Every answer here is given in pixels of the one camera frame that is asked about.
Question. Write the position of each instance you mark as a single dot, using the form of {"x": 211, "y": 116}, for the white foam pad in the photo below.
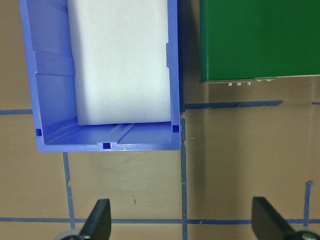
{"x": 120, "y": 62}

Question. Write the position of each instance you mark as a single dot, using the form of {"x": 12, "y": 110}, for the green belt conveyor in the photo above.
{"x": 260, "y": 37}

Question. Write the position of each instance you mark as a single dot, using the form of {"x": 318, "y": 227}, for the blue plastic storage bin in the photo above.
{"x": 45, "y": 100}

